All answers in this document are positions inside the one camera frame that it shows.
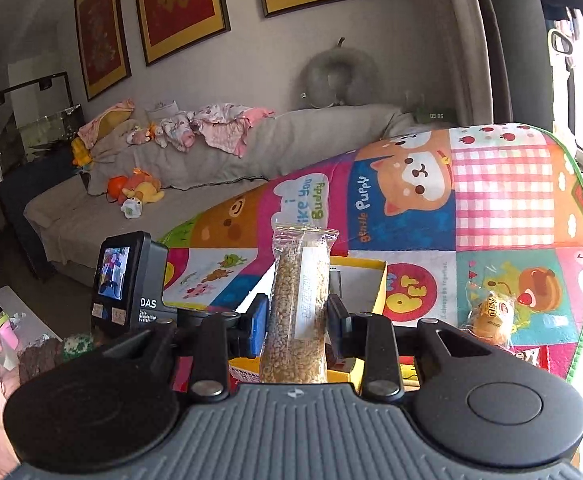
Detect glass tank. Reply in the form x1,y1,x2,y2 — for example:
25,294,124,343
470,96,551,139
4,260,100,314
0,72,85,182

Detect pink and yellow cushion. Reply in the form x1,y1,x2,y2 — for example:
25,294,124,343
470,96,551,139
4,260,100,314
78,99,136,149

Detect clear bag of grain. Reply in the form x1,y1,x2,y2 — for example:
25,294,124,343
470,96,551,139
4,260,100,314
258,220,340,385

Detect yellow cardboard box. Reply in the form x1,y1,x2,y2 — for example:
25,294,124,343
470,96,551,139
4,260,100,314
228,255,388,392

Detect bread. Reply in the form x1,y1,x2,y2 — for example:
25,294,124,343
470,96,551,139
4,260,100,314
463,280,518,347

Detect narrow red framed picture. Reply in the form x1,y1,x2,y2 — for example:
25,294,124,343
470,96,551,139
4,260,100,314
74,0,133,103

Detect grey curtain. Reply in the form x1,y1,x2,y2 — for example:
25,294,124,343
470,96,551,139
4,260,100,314
440,0,513,127

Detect pink cup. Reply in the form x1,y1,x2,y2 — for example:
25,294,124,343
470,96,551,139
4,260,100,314
0,313,21,367

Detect brown snack pile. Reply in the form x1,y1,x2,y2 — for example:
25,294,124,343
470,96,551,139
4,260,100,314
18,337,64,387

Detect red snack packet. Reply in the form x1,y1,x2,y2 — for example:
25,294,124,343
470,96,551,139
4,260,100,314
513,347,553,377

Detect orange plush toy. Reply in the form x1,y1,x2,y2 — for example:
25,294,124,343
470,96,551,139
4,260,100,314
107,168,165,206

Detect colourful cartoon play mat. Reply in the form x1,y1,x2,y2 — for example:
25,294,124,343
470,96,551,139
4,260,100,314
158,122,583,387

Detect grey neck pillow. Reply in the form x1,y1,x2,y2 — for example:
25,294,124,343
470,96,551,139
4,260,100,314
305,37,380,109

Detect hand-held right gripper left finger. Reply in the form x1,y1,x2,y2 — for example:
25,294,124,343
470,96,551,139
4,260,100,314
102,294,271,403

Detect green and white packet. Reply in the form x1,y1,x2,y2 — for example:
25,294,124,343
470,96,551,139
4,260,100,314
61,332,96,362

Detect white and pink baby clothes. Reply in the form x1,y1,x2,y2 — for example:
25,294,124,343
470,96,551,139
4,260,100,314
126,101,196,153

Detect grey sofa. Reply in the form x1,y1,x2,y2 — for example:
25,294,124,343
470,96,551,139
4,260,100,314
24,104,458,281

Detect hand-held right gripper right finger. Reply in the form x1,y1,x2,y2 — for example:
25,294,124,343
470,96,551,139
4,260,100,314
326,295,496,399

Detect yellow plush toy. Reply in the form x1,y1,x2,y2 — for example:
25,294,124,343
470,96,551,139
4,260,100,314
71,137,94,170

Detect green digital clock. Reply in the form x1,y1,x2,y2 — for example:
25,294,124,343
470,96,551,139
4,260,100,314
413,107,455,124

